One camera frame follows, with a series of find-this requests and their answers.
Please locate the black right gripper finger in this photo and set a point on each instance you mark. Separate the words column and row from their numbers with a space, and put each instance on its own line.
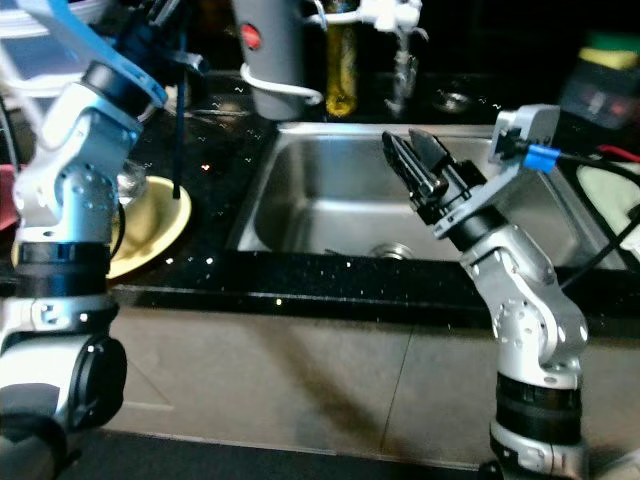
column 438, row 162
column 410, row 178

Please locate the yellow round plate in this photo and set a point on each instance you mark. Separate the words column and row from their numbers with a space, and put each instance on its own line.
column 155, row 225

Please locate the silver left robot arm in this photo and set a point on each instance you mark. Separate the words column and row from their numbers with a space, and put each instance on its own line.
column 75, row 200

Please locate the round metal counter cap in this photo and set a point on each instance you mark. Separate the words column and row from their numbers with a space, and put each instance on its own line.
column 455, row 101

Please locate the metal sink drain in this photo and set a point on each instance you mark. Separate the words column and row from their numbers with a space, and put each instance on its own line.
column 392, row 251

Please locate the stainless steel sink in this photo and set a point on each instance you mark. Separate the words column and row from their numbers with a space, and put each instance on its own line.
column 320, row 190

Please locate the grey canister with red button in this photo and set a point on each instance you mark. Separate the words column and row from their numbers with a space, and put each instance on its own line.
column 265, row 70

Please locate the yellow oil bottle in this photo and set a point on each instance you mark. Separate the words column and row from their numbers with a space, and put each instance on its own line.
column 340, row 75

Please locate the white plastic container stack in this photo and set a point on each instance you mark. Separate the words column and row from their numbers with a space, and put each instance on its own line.
column 30, row 80

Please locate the pale green cloth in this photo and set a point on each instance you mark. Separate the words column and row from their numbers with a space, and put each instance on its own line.
column 610, row 195

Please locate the white faucet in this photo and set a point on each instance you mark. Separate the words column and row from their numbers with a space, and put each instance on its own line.
column 390, row 12

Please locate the clear sponge holder box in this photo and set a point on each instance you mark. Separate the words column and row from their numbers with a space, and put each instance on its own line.
column 600, row 95

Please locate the yellow green sponge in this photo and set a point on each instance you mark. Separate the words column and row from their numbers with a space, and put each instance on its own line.
column 615, row 55

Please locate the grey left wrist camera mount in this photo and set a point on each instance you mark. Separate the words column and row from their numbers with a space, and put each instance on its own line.
column 80, row 30

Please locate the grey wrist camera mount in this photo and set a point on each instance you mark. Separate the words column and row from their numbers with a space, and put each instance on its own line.
column 80, row 30
column 530, row 125

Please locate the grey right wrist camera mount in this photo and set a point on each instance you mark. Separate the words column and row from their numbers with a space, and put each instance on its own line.
column 530, row 125

